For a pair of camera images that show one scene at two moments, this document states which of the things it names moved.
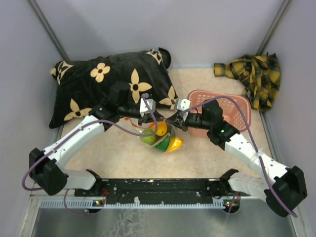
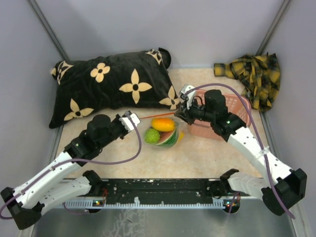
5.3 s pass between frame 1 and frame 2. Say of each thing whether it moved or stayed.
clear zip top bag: moved
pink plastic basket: stayed
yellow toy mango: moved
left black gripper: moved
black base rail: stayed
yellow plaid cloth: stayed
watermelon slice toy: moved
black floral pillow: stayed
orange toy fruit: moved
